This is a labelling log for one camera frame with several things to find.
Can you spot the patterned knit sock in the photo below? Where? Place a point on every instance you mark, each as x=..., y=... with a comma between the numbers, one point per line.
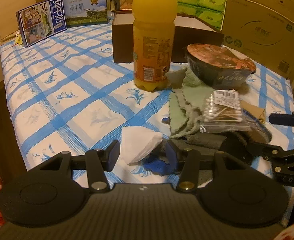
x=258, y=132

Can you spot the large cardboard box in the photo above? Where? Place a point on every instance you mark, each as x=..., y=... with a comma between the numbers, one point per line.
x=262, y=30

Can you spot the beige sock white cuff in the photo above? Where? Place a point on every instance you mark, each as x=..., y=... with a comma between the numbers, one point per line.
x=257, y=112

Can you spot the light green towel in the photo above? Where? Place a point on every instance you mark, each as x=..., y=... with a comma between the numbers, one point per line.
x=186, y=102

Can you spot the orange juice bottle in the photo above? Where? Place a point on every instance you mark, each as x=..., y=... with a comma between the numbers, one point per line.
x=153, y=38

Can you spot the blue checked tablecloth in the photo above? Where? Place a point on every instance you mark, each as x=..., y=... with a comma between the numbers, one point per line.
x=66, y=94

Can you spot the white tissue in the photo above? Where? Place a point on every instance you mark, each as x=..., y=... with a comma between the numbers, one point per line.
x=137, y=143

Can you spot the cotton swab bag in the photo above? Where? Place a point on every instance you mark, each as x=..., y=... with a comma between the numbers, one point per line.
x=223, y=113

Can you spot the blue cloth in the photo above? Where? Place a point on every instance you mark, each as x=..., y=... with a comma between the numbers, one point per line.
x=157, y=162

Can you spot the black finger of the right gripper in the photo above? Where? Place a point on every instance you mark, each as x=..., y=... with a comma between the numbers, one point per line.
x=267, y=149
x=281, y=119

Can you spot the blue milk carton box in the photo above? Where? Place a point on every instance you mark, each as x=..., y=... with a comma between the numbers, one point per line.
x=40, y=21

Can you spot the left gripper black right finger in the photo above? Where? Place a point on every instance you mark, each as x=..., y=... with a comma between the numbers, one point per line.
x=187, y=163

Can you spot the cow picture milk box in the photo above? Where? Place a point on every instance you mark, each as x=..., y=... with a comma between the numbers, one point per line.
x=86, y=12

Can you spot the black instant rice bowl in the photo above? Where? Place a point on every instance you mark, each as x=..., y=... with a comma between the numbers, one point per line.
x=219, y=67

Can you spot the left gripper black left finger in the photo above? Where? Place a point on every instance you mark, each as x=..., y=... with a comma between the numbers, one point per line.
x=98, y=161

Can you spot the green tissue pack bundle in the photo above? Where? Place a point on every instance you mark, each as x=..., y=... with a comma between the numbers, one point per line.
x=210, y=11

